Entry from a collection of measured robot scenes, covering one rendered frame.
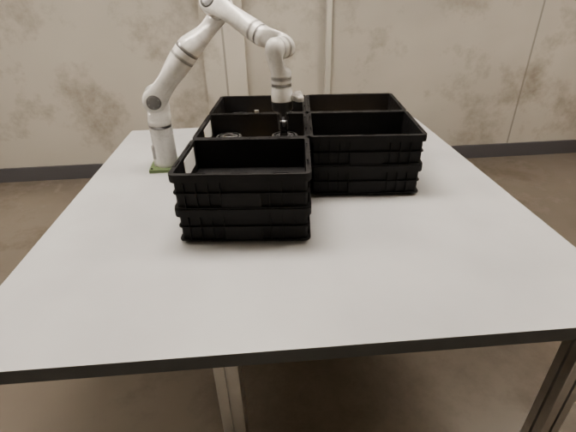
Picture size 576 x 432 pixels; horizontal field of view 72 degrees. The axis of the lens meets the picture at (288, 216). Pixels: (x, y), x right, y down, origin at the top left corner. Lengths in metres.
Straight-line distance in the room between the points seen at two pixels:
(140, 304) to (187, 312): 0.13
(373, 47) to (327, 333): 2.70
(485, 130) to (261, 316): 3.22
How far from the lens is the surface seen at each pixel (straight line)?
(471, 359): 1.92
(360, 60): 3.33
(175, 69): 1.60
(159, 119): 1.70
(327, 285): 1.04
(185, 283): 1.09
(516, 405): 1.84
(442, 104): 3.65
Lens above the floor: 1.37
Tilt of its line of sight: 30 degrees down
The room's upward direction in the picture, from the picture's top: 2 degrees counter-clockwise
